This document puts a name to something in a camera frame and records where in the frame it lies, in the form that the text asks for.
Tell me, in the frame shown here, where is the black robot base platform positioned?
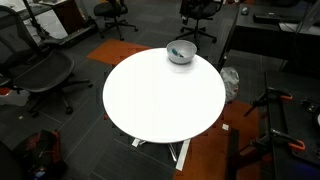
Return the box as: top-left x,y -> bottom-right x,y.
264,70 -> 320,180

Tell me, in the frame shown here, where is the white bowl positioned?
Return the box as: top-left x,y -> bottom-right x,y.
165,39 -> 198,66

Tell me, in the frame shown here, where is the round white table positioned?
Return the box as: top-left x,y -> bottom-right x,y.
87,38 -> 265,180

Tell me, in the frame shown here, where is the white metal table base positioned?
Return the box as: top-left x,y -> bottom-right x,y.
131,137 -> 192,172

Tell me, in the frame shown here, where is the white plastic bag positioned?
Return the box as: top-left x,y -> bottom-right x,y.
219,66 -> 241,103

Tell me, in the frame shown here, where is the black desk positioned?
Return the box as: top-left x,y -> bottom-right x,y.
216,2 -> 320,73

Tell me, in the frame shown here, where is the black mesh office chair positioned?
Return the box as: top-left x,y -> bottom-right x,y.
0,4 -> 95,119

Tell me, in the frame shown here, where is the white desk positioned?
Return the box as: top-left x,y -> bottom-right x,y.
0,0 -> 100,48

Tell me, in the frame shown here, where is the black keyboard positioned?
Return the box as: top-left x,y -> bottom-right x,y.
252,12 -> 282,25

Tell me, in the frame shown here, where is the red black bag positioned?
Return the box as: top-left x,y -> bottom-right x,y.
13,128 -> 68,180

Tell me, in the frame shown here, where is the white floor object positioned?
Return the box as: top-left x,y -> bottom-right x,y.
0,86 -> 32,107

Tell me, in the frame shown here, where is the black pegboard plate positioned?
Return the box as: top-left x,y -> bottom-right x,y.
289,98 -> 320,168

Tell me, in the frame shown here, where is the black post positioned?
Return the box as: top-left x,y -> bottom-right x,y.
227,128 -> 241,180

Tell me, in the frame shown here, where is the orange handled black clamp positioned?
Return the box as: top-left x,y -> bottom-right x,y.
251,127 -> 307,158
244,86 -> 294,118

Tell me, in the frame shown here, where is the black mount bracket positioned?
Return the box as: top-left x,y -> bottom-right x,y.
301,97 -> 319,114

